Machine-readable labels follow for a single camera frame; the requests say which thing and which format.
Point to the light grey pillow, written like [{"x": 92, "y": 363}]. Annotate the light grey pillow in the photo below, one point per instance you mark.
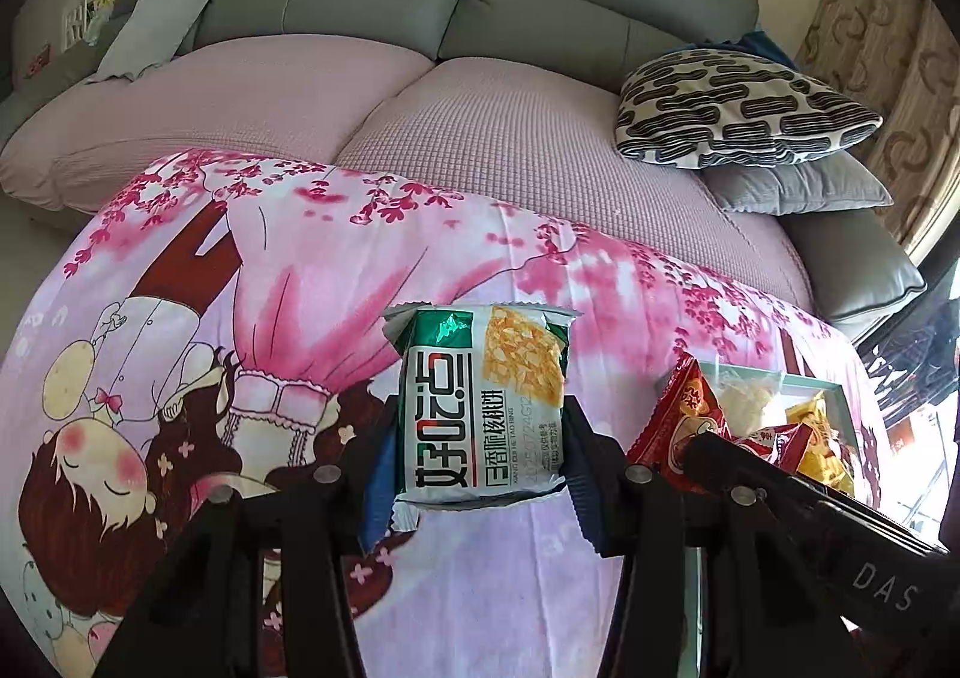
[{"x": 150, "y": 38}]

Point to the red snack pack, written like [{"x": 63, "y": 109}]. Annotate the red snack pack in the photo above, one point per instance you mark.
[{"x": 783, "y": 446}]

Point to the green white cracker pack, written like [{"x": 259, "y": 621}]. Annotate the green white cracker pack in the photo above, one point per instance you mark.
[{"x": 480, "y": 405}]

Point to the patterned beige curtain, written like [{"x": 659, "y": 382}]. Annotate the patterned beige curtain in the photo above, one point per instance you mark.
[{"x": 900, "y": 58}]

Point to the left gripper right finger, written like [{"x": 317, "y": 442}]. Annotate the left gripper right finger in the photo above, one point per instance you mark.
[{"x": 711, "y": 584}]

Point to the pink cartoon girl blanket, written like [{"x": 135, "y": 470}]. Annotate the pink cartoon girl blanket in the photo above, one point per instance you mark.
[{"x": 221, "y": 320}]

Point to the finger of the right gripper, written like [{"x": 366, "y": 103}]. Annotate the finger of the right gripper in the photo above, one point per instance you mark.
[{"x": 805, "y": 505}]

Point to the clear pack with white bun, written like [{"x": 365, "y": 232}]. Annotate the clear pack with white bun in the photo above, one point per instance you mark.
[{"x": 749, "y": 405}]

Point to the yellow snack pack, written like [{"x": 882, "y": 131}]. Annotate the yellow snack pack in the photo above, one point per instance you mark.
[{"x": 822, "y": 460}]

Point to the black white patterned pillow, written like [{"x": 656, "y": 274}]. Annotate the black white patterned pillow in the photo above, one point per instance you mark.
[{"x": 703, "y": 107}]

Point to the folded black stroller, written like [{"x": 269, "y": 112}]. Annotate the folded black stroller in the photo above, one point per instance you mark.
[{"x": 918, "y": 367}]

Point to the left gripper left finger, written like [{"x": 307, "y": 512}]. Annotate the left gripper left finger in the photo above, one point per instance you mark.
[{"x": 198, "y": 614}]

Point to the white tray with green rim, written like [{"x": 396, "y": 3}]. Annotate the white tray with green rim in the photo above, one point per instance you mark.
[{"x": 796, "y": 389}]

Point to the pink sofa seat cover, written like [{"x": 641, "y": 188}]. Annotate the pink sofa seat cover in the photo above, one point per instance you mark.
[{"x": 509, "y": 131}]

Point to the red crinkled candy pack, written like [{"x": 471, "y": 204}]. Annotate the red crinkled candy pack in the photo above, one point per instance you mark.
[{"x": 686, "y": 408}]

